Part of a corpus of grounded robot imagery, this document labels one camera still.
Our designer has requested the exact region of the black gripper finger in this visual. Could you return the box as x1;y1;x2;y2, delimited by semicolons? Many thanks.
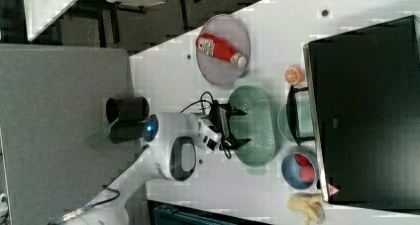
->
227;137;251;150
227;104;247;116

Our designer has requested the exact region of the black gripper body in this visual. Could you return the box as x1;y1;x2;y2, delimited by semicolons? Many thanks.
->
211;100;231;150

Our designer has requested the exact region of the green plastic strainer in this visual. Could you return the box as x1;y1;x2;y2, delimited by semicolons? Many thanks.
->
228;78;278;175

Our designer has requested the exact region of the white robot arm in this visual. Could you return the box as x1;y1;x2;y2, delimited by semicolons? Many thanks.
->
49;101;248;225

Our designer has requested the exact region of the pink round plate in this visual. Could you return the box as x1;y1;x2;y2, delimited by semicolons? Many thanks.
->
194;14;250;87

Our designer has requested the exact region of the blue bowl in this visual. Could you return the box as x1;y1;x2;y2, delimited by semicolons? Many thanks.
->
281;153;318;190

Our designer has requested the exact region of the green cup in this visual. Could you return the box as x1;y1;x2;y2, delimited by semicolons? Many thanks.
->
277;101;314;143

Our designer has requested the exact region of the orange slice toy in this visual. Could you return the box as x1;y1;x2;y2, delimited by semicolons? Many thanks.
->
284;65;305;85

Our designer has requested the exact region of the red ketchup bottle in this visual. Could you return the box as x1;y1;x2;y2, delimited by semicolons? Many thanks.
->
195;34;248;67

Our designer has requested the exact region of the red strawberry toy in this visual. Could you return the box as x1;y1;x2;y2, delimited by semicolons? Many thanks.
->
294;154;316;183

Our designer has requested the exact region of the black utensil holder cup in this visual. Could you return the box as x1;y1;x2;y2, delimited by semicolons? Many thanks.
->
105;97;150;123

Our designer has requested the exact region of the black round holder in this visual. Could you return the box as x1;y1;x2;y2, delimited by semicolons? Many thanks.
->
109;122;144;144

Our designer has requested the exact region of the beige plush toy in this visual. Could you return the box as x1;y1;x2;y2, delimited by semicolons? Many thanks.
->
286;194;325;225

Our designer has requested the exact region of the green spatula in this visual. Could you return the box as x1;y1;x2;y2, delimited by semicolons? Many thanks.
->
85;119;119;145

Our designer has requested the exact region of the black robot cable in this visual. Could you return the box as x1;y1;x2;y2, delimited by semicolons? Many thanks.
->
49;184;121;224

